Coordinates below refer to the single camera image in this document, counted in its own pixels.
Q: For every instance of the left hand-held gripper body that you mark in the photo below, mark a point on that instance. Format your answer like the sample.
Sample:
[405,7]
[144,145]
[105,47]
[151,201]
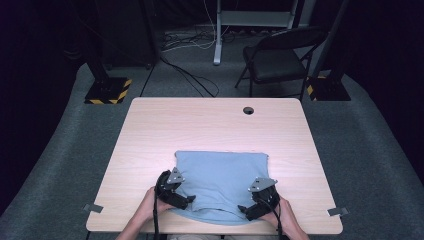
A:
[168,188]

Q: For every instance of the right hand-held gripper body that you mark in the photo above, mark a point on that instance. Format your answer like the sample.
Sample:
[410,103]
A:
[266,200]

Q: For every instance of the blue printed t-shirt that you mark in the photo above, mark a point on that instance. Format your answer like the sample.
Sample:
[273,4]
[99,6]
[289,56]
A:
[220,180]

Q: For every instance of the person's right hand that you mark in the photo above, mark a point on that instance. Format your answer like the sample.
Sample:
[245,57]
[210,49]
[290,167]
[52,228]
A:
[286,216]

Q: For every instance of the person's left hand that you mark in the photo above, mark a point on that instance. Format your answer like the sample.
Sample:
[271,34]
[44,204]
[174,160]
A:
[146,206]

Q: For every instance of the black stand with striped base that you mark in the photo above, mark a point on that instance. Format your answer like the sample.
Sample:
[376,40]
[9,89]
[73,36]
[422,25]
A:
[106,90]
[328,88]

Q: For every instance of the black folding chair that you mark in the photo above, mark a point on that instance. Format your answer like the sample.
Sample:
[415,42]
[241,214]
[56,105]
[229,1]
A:
[276,63]

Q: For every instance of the black cabinet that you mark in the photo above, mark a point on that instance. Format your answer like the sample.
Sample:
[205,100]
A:
[126,33]

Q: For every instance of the white metal stand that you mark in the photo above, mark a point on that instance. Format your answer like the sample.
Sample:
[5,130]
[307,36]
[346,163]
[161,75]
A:
[218,33]

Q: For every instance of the grey table edge bracket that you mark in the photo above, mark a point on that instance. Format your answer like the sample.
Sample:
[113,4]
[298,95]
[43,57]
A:
[93,208]
[338,211]

